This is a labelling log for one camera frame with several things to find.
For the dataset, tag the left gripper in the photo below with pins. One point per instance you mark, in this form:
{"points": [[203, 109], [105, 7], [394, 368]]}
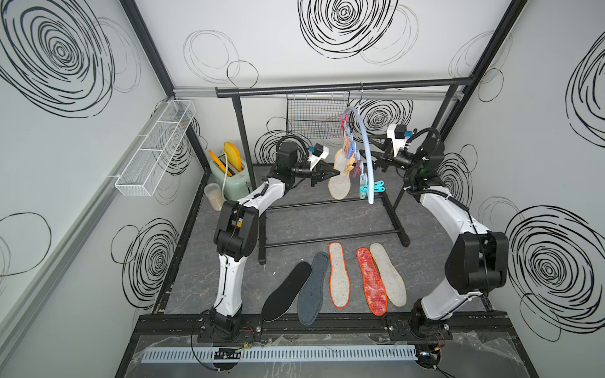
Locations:
{"points": [[315, 176]]}

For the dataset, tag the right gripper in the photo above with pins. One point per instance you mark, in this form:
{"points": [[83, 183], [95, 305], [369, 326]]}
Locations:
{"points": [[385, 161]]}

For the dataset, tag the light blue clip hanger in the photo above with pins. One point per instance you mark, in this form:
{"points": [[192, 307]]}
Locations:
{"points": [[363, 152]]}

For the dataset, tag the white orange-edged insole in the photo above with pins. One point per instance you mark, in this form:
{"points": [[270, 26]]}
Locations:
{"points": [[339, 283]]}

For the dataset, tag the dark grey felt insole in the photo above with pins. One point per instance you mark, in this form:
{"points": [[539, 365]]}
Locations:
{"points": [[311, 297]]}

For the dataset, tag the red orange-edged insole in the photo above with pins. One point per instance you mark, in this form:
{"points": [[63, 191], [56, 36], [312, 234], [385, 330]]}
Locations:
{"points": [[373, 286]]}

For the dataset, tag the black foam insole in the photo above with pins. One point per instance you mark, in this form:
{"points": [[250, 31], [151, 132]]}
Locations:
{"points": [[281, 299]]}

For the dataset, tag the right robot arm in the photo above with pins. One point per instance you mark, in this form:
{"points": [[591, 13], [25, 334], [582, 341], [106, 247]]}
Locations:
{"points": [[477, 263]]}

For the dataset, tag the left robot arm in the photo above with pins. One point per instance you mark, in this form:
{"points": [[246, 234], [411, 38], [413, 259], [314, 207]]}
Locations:
{"points": [[236, 235]]}

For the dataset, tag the yellow clothespin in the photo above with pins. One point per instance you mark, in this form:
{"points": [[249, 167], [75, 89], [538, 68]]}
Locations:
{"points": [[349, 166]]}

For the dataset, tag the purple clothespin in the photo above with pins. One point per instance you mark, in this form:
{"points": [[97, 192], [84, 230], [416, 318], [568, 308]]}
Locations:
{"points": [[358, 169]]}

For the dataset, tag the blue clothespin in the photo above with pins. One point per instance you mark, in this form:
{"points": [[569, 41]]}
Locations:
{"points": [[352, 149]]}

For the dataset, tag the mint clothespin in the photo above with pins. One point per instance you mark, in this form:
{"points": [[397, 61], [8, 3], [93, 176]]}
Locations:
{"points": [[363, 180]]}

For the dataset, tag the red clothespin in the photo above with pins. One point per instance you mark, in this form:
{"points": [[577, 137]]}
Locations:
{"points": [[344, 122]]}

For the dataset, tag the mint green toaster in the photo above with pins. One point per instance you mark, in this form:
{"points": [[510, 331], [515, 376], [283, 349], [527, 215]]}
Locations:
{"points": [[237, 186]]}

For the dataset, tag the yellow insole in toaster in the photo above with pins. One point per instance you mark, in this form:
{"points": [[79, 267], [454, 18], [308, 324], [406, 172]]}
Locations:
{"points": [[233, 156]]}

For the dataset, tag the orange-yellow insole in toaster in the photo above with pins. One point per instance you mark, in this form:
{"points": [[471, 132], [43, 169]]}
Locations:
{"points": [[217, 165]]}

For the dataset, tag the clear plastic cup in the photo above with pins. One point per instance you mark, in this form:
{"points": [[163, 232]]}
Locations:
{"points": [[214, 195]]}

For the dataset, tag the black garment rack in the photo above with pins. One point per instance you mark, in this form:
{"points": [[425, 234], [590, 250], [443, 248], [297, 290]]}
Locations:
{"points": [[237, 93]]}

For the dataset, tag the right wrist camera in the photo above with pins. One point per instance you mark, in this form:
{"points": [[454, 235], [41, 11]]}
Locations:
{"points": [[400, 137]]}

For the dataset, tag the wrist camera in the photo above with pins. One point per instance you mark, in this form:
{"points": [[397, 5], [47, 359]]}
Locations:
{"points": [[317, 153], [400, 137]]}

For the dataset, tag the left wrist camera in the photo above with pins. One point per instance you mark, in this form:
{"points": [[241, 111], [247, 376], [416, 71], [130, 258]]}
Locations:
{"points": [[317, 153]]}

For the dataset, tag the black wire basket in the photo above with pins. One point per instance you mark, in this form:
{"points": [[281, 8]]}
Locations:
{"points": [[316, 117]]}

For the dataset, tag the white mesh wall shelf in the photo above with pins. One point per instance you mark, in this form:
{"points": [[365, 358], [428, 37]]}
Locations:
{"points": [[146, 168]]}

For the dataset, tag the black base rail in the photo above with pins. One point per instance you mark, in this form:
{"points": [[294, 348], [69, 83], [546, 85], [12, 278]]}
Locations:
{"points": [[395, 326]]}

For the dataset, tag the white slotted cable duct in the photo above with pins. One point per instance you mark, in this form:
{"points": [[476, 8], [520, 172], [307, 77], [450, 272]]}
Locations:
{"points": [[342, 353]]}

